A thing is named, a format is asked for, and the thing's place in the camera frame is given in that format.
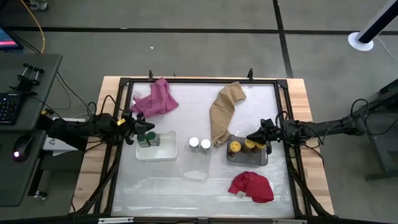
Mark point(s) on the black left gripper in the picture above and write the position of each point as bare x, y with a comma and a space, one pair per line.
130, 127

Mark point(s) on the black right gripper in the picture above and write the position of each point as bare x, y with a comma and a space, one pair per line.
270, 132

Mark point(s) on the yellow-lid spice jar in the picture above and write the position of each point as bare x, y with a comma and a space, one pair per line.
234, 146
249, 143
260, 145

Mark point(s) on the green-lid spice jar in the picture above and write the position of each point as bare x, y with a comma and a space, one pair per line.
152, 136
142, 138

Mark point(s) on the white-lid spice jar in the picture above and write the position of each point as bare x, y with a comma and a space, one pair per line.
206, 144
193, 142

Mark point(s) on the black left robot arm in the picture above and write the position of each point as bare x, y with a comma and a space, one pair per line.
77, 129

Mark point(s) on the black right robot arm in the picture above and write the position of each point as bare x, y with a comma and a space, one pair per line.
326, 127

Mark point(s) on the grey translucent plastic bin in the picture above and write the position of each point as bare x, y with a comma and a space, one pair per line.
248, 158

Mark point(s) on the pink cloth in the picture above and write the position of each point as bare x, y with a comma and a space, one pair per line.
157, 101

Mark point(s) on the white plastic bin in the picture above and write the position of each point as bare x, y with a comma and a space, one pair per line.
161, 151

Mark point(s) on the tan cloth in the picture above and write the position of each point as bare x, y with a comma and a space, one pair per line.
224, 109

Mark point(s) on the red cloth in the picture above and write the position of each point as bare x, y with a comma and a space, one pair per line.
253, 186

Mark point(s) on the black table clamp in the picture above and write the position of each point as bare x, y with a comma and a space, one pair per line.
151, 75
250, 74

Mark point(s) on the white table cover sheet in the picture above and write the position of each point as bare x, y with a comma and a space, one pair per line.
192, 105

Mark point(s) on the wooden table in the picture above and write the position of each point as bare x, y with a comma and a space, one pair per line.
298, 99

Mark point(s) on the clear plastic bin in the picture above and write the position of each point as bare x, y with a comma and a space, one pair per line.
196, 165

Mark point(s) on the white printed box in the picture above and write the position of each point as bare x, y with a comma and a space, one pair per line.
54, 143

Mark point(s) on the black computer mouse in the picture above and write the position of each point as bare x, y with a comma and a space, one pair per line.
22, 146

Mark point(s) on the black clamp holder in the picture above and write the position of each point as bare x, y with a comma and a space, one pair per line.
28, 79

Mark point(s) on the dark grey desk surface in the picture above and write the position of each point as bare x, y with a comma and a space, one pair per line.
31, 71
15, 180

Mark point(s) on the black keyboard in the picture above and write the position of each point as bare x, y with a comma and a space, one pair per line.
7, 109

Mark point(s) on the white round base pole stand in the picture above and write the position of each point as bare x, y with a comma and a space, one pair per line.
360, 42

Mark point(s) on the computer monitor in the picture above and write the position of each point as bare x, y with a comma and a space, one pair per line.
7, 40

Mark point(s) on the black metal rig frame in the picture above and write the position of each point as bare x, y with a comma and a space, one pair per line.
199, 80

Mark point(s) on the silver metal bracket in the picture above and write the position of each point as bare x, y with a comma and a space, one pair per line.
115, 220
289, 221

